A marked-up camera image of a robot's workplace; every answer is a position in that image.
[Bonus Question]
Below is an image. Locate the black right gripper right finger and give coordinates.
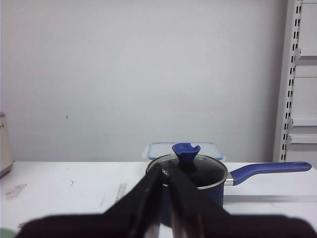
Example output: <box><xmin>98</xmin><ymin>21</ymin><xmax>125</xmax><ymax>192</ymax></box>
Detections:
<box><xmin>167</xmin><ymin>163</ymin><xmax>317</xmax><ymax>238</ymax></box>

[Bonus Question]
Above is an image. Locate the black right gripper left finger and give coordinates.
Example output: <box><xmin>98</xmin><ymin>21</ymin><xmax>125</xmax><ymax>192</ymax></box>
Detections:
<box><xmin>17</xmin><ymin>165</ymin><xmax>162</xmax><ymax>238</ymax></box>

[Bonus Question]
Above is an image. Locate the green bowl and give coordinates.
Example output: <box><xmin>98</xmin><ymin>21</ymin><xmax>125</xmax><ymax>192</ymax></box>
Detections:
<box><xmin>0</xmin><ymin>228</ymin><xmax>17</xmax><ymax>238</ymax></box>

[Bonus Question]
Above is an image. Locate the dark blue saucepan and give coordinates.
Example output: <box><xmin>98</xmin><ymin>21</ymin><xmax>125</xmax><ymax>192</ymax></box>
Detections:
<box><xmin>161</xmin><ymin>162</ymin><xmax>312</xmax><ymax>227</ymax></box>

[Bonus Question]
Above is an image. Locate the glass lid with blue knob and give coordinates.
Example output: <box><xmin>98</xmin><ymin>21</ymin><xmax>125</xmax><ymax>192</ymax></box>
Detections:
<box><xmin>146</xmin><ymin>143</ymin><xmax>228</xmax><ymax>189</ymax></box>

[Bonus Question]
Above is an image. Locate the clear plastic food container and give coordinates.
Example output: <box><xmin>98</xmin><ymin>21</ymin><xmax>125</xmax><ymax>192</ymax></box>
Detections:
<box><xmin>141</xmin><ymin>142</ymin><xmax>226</xmax><ymax>161</ymax></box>

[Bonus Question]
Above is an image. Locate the cream and steel toaster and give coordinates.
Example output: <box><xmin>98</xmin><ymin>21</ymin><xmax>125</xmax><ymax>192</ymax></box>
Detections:
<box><xmin>0</xmin><ymin>112</ymin><xmax>13</xmax><ymax>178</ymax></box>

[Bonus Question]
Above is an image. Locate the white slotted shelf upright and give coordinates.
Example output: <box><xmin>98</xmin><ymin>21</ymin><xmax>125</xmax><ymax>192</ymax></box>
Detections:
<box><xmin>273</xmin><ymin>0</ymin><xmax>317</xmax><ymax>167</ymax></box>

